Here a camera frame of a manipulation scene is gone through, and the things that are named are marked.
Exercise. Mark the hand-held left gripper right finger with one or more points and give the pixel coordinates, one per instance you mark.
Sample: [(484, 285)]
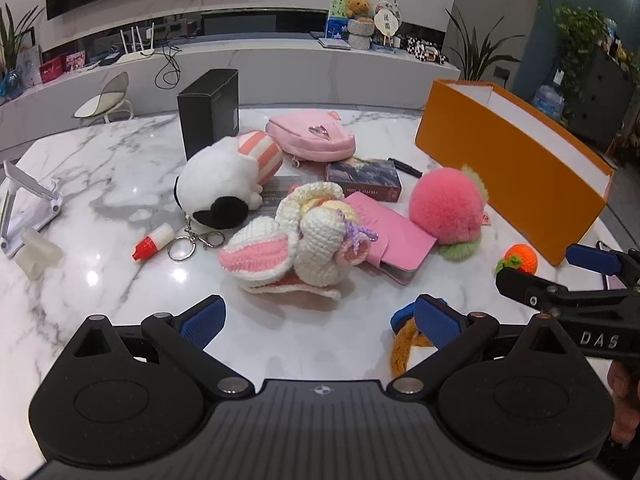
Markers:
[(437, 322)]

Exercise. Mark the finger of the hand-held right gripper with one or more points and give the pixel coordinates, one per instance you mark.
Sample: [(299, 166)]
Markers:
[(520, 287), (592, 256)]

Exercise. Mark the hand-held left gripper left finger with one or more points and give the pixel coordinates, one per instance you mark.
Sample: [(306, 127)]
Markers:
[(202, 322)]

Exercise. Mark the orange crochet fruit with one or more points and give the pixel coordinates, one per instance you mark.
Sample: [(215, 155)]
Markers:
[(520, 259)]

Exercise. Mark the brown furry charm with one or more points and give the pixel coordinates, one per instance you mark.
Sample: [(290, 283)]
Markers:
[(402, 350)]

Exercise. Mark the orange cardboard box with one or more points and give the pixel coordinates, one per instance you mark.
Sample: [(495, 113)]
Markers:
[(520, 170)]

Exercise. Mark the white plush with striped hat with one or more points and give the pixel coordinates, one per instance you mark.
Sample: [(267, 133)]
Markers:
[(220, 180)]

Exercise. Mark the pink fabric pouch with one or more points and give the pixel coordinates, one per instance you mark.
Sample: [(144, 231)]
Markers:
[(310, 137)]

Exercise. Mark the black and white checkered items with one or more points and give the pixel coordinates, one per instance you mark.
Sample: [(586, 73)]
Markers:
[(422, 50)]

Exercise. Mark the person's right hand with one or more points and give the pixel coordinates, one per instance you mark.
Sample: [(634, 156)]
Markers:
[(625, 405)]

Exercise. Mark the lavender flat device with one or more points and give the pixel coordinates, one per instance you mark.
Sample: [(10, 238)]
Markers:
[(616, 281)]

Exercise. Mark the white bottle with red cap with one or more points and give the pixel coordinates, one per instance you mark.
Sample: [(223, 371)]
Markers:
[(152, 242)]

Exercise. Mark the pink furry peach plush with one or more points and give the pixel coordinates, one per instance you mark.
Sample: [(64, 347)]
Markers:
[(445, 205)]

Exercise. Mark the crochet bunny toy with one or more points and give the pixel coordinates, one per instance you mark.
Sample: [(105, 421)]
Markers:
[(310, 240)]

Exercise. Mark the grey cabinet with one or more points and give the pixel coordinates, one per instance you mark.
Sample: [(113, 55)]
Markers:
[(602, 100)]

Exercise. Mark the clear acrylic card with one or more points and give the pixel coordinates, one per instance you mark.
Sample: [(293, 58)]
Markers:
[(285, 187)]

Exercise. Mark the blue water bottle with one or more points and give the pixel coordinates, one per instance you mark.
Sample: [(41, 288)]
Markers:
[(547, 102)]

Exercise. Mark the dark picture card box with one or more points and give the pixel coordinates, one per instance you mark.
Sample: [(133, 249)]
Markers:
[(365, 177)]

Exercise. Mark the translucent plastic block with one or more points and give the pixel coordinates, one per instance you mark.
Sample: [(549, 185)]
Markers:
[(37, 255)]

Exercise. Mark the black cardboard box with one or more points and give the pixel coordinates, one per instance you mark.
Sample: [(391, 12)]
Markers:
[(207, 115)]

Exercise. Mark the white folding phone stand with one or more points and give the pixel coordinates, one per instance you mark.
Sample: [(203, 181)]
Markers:
[(30, 200)]

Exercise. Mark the bushy green plant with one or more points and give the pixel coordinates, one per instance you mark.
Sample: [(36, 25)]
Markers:
[(580, 35)]

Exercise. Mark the potted long leaf plant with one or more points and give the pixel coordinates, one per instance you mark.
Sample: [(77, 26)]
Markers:
[(475, 55)]

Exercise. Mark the white rolling stool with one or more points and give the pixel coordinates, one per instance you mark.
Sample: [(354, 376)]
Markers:
[(107, 97)]

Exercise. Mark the white marble media console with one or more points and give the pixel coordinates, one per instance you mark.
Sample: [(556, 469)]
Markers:
[(300, 72)]

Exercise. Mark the blue flat box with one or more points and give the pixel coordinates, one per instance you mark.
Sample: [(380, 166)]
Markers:
[(385, 47)]

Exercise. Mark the white router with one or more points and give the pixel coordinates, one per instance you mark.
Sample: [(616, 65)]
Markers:
[(134, 52)]

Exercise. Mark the pink card box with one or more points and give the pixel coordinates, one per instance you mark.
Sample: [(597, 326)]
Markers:
[(76, 61)]

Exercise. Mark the woven basket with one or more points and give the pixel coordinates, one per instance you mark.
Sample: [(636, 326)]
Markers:
[(360, 41), (361, 26)]

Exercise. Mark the red gift box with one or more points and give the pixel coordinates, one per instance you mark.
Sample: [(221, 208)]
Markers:
[(52, 70)]

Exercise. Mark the round paper fan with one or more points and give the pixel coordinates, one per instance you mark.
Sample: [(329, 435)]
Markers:
[(388, 20)]

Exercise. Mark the grey laptop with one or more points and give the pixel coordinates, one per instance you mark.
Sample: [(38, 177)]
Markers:
[(332, 42)]

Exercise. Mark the blue glass ornament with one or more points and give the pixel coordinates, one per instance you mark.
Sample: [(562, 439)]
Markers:
[(11, 85)]

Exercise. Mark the green and blue picture card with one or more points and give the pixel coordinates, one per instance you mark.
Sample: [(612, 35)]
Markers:
[(337, 17)]

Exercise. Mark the brown teddy bear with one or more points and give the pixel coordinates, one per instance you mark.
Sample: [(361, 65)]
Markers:
[(359, 7)]

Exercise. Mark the green leafy plant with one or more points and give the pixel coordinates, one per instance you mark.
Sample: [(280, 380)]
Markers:
[(15, 35)]

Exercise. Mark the wall socket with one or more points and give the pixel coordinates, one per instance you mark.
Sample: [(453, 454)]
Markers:
[(501, 73)]

